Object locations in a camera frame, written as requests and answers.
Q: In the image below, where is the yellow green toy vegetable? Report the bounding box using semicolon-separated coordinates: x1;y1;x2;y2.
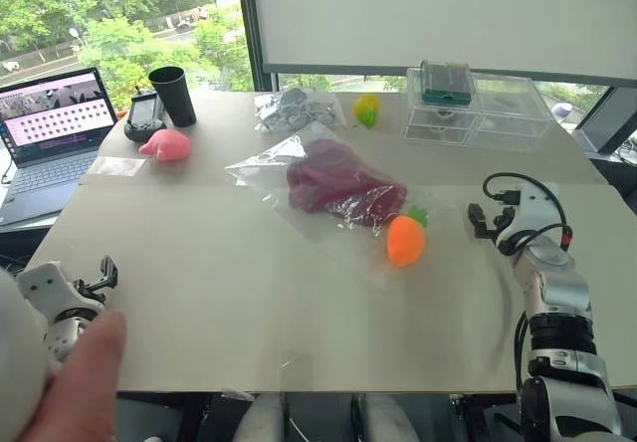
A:
352;93;382;128

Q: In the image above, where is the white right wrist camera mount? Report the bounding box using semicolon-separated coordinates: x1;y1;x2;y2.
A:
497;181;568;247

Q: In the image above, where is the bare person finger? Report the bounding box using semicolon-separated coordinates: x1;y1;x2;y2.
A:
17;310;128;442

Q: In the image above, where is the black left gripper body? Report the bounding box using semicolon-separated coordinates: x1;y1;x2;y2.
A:
73;276;108;310

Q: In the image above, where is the pink soft toy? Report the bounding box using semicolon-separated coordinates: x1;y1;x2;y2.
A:
137;128;192;163

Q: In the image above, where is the green rectangular box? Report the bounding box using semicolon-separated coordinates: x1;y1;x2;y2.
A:
420;60;473;106

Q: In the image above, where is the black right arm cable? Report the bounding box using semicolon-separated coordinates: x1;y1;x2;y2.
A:
481;171;573;398

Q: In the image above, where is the white roller blind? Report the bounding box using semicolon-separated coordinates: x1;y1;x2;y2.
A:
248;0;637;88

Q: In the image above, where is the clear plastic bag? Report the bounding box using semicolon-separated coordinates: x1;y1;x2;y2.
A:
223;121;415;282

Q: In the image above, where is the black handheld controller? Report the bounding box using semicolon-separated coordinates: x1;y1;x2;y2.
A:
122;91;168;142

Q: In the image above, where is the dark red baseball cap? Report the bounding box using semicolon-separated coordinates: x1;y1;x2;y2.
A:
286;137;408;228

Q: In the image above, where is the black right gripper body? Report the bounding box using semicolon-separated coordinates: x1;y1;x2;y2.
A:
490;206;517;240

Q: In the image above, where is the dark monitor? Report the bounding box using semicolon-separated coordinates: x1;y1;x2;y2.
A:
571;85;637;154

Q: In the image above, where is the clear bag with grey items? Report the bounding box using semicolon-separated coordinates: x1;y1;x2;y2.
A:
253;87;347;134

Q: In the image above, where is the clear acrylic drawer organizer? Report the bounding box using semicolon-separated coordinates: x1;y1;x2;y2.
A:
399;67;556;152

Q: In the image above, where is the grey open laptop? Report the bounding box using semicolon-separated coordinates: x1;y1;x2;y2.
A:
0;67;119;227

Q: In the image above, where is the orange toy carrot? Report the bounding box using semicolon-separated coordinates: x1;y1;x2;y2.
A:
386;205;430;268

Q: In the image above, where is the small clear plastic sheet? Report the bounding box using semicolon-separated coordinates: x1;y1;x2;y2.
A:
91;156;148;178

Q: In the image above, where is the black plastic cup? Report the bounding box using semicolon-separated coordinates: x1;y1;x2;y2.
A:
147;66;198;128

